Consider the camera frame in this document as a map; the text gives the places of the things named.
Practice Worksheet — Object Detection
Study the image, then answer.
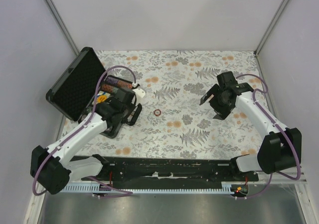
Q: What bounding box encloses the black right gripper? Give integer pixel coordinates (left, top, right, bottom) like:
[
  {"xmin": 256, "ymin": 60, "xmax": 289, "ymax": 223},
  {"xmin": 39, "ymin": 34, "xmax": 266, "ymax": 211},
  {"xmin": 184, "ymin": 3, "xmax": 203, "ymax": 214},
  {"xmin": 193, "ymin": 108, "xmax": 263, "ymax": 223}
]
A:
[{"xmin": 201, "ymin": 84, "xmax": 235, "ymax": 121}]

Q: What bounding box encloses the yellow big blind button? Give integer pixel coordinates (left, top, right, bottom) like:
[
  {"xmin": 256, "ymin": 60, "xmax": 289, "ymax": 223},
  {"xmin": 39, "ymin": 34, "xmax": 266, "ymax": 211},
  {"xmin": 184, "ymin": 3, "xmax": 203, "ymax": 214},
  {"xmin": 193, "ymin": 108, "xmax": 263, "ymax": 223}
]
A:
[{"xmin": 97, "ymin": 95, "xmax": 107, "ymax": 103}]

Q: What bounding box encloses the blue card deck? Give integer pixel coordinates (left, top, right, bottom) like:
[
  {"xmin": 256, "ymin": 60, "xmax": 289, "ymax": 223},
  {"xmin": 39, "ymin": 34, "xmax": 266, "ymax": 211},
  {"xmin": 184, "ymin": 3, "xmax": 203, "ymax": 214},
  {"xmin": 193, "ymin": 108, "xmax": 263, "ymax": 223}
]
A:
[{"xmin": 96, "ymin": 91, "xmax": 110, "ymax": 104}]

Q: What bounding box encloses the red 5 poker chip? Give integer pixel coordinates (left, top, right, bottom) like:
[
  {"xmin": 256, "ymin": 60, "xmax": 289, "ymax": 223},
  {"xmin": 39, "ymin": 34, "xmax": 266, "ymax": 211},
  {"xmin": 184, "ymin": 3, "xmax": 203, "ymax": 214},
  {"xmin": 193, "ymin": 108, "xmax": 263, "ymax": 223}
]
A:
[{"xmin": 154, "ymin": 109, "xmax": 161, "ymax": 116}]

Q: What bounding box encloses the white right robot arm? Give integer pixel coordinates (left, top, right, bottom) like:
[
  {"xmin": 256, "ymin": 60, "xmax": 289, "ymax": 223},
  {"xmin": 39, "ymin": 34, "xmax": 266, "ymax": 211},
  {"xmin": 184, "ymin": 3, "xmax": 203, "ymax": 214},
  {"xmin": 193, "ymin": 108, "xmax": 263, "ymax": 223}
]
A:
[{"xmin": 200, "ymin": 83, "xmax": 302, "ymax": 181}]

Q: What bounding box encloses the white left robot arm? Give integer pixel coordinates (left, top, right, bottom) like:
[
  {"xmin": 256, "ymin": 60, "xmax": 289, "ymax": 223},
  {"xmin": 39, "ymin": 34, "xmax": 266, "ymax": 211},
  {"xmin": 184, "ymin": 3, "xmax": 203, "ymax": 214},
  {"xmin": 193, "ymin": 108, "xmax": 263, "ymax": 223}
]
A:
[{"xmin": 30, "ymin": 99, "xmax": 135, "ymax": 196}]

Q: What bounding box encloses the black poker set case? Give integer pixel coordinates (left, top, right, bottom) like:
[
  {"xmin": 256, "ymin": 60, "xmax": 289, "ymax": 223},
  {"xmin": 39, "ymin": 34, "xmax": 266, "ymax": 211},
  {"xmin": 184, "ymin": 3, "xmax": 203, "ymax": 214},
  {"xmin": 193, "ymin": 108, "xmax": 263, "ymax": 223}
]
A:
[{"xmin": 46, "ymin": 47, "xmax": 142, "ymax": 138}]

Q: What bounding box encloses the red purple chip row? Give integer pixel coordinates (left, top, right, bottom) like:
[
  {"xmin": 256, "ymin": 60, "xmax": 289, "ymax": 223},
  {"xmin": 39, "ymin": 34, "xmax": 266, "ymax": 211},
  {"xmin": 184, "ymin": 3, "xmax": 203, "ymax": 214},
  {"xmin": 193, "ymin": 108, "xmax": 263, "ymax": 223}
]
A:
[{"xmin": 104, "ymin": 75, "xmax": 133, "ymax": 89}]

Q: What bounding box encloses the floral patterned table mat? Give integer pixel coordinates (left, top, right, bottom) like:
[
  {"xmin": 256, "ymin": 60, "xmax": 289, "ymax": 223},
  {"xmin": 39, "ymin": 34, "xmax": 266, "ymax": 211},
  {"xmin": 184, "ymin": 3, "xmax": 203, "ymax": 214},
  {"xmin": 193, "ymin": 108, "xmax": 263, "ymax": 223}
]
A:
[{"xmin": 79, "ymin": 50, "xmax": 262, "ymax": 159}]

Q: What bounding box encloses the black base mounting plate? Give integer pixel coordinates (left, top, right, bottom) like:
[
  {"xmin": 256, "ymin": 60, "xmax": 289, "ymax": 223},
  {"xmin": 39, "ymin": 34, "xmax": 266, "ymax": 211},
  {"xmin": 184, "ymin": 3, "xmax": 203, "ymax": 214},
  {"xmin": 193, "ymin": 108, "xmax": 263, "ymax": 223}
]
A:
[{"xmin": 74, "ymin": 156, "xmax": 260, "ymax": 190}]

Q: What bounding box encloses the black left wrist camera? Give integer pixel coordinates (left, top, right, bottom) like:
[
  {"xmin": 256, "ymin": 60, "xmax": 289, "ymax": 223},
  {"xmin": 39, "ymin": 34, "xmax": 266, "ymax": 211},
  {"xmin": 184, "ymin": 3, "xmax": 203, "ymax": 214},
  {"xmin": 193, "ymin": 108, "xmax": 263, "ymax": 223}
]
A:
[{"xmin": 114, "ymin": 88, "xmax": 135, "ymax": 105}]

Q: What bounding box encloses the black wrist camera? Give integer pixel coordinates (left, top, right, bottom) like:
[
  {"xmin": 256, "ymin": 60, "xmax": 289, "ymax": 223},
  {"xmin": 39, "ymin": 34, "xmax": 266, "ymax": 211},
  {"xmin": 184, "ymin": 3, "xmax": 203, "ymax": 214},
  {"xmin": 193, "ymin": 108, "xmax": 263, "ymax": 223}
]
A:
[
  {"xmin": 114, "ymin": 88, "xmax": 135, "ymax": 105},
  {"xmin": 217, "ymin": 71, "xmax": 238, "ymax": 89}
]

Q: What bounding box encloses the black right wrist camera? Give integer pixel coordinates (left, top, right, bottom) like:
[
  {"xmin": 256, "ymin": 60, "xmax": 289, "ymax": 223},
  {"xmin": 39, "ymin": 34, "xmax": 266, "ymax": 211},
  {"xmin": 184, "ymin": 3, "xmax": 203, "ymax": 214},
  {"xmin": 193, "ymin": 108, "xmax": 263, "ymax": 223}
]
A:
[{"xmin": 217, "ymin": 71, "xmax": 238, "ymax": 89}]

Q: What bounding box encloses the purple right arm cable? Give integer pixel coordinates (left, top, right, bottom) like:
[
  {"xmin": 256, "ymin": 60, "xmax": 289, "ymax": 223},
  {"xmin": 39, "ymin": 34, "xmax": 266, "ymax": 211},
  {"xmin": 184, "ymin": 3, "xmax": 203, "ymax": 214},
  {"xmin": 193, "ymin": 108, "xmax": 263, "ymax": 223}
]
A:
[{"xmin": 234, "ymin": 73, "xmax": 302, "ymax": 200}]

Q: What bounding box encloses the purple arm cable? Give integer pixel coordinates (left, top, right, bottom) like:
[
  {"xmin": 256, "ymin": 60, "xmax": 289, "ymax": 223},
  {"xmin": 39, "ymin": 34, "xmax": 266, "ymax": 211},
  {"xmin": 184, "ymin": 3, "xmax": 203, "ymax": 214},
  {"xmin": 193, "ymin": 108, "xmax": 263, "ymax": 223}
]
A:
[
  {"xmin": 234, "ymin": 73, "xmax": 302, "ymax": 200},
  {"xmin": 32, "ymin": 66, "xmax": 140, "ymax": 199}
]

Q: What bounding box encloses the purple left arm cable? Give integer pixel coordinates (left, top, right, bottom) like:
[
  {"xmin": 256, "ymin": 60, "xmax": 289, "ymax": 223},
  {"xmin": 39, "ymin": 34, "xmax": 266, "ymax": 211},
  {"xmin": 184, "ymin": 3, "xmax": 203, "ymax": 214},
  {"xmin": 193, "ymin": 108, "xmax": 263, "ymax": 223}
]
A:
[{"xmin": 32, "ymin": 66, "xmax": 140, "ymax": 199}]

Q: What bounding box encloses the white slotted cable duct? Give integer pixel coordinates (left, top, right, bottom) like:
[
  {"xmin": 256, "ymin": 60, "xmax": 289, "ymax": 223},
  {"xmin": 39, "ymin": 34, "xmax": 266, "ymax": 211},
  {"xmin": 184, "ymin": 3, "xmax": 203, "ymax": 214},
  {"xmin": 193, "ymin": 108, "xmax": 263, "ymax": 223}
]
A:
[{"xmin": 59, "ymin": 183, "xmax": 236, "ymax": 194}]

